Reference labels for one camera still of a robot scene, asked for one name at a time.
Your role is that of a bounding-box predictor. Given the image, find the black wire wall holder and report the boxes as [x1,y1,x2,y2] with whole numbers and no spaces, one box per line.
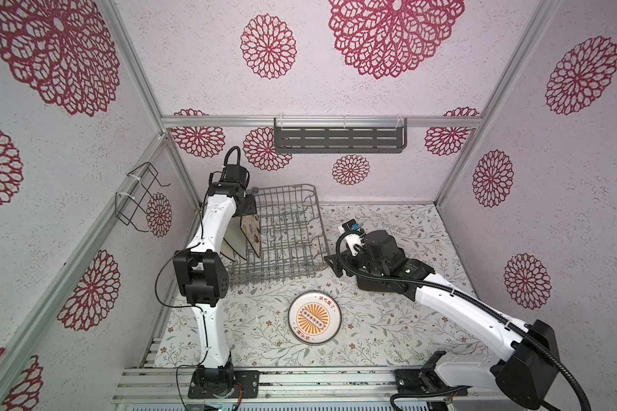
[114,162,173,238]

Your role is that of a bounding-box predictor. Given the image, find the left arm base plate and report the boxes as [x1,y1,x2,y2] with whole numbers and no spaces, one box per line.
[187,368,261,400]

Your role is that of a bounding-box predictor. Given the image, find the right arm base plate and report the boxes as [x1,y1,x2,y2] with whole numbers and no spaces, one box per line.
[394,368,470,398]

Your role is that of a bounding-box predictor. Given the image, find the aluminium mounting rail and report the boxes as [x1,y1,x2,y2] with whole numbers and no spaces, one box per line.
[111,365,545,407]

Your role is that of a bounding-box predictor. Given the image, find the floral patterned square plate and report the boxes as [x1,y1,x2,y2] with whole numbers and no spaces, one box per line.
[240,214,262,258]

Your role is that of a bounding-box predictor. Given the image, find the white square plate black rim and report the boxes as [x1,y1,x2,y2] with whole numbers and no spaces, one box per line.
[220,239,237,261]

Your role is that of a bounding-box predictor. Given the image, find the grey slotted wall shelf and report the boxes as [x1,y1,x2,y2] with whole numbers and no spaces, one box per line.
[273,118,407,154]

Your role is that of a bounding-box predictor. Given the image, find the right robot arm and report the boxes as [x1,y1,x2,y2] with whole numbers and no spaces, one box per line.
[324,222,591,410]

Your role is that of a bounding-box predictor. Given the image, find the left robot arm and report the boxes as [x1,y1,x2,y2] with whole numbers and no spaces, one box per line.
[164,146,255,397]

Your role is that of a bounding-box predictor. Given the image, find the round plate orange pattern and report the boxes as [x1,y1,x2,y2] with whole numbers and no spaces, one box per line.
[288,291,343,345]

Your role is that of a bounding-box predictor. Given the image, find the grey wire dish rack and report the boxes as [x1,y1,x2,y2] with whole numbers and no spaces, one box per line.
[223,183,329,285]

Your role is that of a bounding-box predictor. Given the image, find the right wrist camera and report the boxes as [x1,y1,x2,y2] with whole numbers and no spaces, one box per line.
[339,219,363,256]

